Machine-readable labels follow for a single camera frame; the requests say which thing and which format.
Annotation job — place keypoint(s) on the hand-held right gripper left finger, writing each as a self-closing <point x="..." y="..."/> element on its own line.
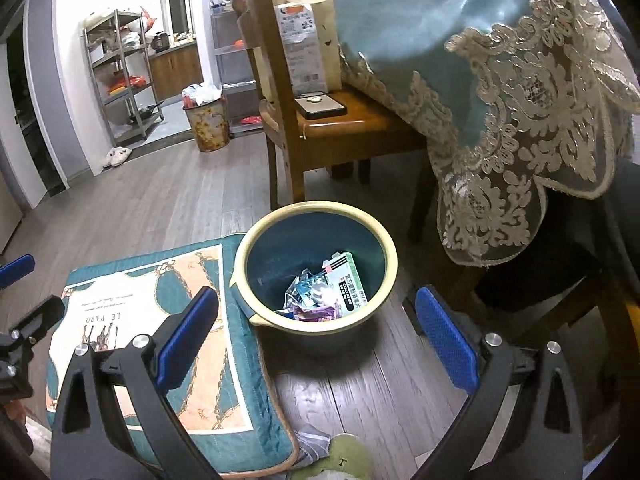
<point x="187" y="335"/>

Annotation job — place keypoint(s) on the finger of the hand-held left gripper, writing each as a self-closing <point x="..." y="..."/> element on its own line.
<point x="17" y="270"/>
<point x="42" y="317"/>

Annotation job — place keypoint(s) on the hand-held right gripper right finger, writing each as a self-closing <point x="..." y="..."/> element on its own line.
<point x="445" y="340"/>

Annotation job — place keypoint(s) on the green cardboard box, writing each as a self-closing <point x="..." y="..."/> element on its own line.
<point x="347" y="285"/>

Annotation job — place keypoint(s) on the purple plastic wrapper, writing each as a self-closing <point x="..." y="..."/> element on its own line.
<point x="320" y="314"/>

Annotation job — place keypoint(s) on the silver printed foil packet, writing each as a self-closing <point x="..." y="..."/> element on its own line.
<point x="312" y="290"/>

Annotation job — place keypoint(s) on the teal basin with yellow rim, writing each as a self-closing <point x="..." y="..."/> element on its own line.
<point x="300" y="245"/>

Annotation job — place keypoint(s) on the floral trash bin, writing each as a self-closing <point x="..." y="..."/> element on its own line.
<point x="207" y="127"/>

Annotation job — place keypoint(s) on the teal and beige printed cushion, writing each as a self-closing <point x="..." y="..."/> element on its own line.
<point x="200" y="385"/>

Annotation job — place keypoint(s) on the dark chair seat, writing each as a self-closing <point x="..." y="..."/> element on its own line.
<point x="540" y="275"/>

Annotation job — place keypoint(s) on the pair of white slippers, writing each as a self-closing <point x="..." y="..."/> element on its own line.
<point x="117" y="156"/>

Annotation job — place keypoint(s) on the green plush slipper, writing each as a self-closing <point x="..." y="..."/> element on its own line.
<point x="340" y="460"/>

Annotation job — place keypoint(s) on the grey striped cloth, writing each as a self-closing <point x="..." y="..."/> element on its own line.
<point x="312" y="442"/>

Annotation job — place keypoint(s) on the black wok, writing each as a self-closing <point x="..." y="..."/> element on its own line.
<point x="145" y="112"/>

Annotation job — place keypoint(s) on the metal storage shelf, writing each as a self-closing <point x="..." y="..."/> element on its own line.
<point x="125" y="75"/>

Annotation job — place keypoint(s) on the wooden chair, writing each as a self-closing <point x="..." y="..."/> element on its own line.
<point x="350" y="130"/>

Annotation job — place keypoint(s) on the wooden kitchen cabinet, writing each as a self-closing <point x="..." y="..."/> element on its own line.
<point x="175" y="72"/>

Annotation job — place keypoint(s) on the black smartphone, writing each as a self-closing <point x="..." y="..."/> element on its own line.
<point x="320" y="106"/>

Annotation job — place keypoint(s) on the dark cooking pot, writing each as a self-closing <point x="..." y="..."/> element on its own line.
<point x="161" y="42"/>

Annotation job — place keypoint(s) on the grey metal rack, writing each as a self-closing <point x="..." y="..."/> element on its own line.
<point x="232" y="60"/>

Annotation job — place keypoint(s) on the teal lace-trimmed tablecloth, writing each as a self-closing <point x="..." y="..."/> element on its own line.
<point x="450" y="35"/>

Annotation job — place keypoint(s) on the white printed sack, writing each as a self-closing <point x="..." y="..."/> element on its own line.
<point x="300" y="50"/>

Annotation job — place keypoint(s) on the beige tote bag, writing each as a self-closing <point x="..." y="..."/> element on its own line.
<point x="327" y="20"/>

